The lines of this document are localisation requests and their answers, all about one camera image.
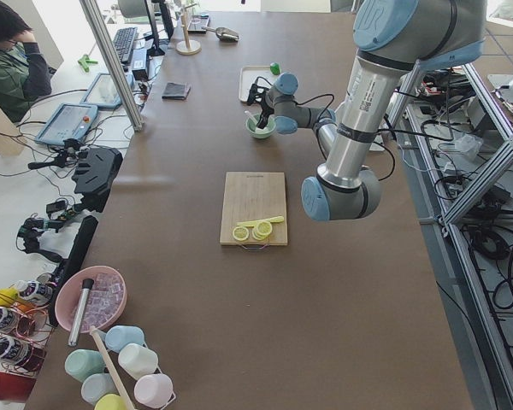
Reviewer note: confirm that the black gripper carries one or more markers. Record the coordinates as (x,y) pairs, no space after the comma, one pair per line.
(266,108)

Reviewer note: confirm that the white cup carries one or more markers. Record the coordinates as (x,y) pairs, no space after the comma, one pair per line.
(137,360)

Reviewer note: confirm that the pale green bowl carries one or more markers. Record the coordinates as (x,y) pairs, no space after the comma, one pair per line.
(252,130)

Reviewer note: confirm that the metal scoop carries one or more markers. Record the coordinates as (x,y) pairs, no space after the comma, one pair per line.
(223,34)

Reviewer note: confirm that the lemon slice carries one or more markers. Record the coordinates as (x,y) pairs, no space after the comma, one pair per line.
(262,231)
(240,233)

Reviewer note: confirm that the bamboo cutting board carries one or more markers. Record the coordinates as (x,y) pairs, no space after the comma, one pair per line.
(254,196)

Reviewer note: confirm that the pink cup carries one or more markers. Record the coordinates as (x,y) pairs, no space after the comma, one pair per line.
(155,390)

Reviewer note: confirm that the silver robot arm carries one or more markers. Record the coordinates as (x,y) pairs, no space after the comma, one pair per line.
(392,38)

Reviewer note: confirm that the grey blue cup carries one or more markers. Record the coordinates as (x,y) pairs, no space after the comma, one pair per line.
(97,386)

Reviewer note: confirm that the wooden mug tree stand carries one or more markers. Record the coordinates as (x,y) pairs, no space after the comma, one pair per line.
(187,47)

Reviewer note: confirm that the mint green cup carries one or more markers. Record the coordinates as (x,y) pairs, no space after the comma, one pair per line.
(82,363)

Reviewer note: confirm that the black keyboard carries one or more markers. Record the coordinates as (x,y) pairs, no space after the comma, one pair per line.
(123,42)

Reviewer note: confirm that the lower teach pendant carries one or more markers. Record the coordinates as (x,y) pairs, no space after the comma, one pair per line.
(69,121)

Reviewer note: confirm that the green lime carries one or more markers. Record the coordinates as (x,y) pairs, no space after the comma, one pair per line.
(275,68)

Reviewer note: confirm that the aluminium frame post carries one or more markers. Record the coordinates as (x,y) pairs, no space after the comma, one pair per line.
(112,62)

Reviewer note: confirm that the upper teach pendant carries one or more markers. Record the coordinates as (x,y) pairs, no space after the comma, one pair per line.
(102,93)

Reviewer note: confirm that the wooden cup rack pole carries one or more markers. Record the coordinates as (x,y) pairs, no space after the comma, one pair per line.
(94,332)

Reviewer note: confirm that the white ceramic spoon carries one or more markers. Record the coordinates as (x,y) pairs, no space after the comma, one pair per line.
(251,117)

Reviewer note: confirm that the cream rabbit tray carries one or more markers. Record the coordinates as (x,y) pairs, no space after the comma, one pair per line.
(262,74)

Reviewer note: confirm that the lower lemon slice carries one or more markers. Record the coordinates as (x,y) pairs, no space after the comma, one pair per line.
(240,233)

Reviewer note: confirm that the copper wire bottle rack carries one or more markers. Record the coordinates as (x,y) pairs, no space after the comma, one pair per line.
(24,331)

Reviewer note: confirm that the grey folded cloth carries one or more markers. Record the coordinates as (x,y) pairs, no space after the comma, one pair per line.
(176,91)

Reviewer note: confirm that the upper lemon slice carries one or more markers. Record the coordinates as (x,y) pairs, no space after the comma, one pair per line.
(262,231)

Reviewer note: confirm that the yellow cup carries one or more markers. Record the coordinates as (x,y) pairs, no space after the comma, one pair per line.
(110,402)

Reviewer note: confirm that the black robot camera mount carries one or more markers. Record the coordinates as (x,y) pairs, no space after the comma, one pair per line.
(94,175)

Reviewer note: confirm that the teach pendant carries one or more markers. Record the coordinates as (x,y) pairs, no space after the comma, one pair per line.
(69,121)
(102,93)

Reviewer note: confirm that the black monitor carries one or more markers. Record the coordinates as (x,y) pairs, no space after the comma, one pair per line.
(159,46)

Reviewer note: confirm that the pink bowl with ice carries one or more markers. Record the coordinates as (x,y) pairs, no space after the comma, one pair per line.
(106,301)

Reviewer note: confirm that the seated person green jacket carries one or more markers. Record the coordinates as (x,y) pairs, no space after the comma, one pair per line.
(24,73)

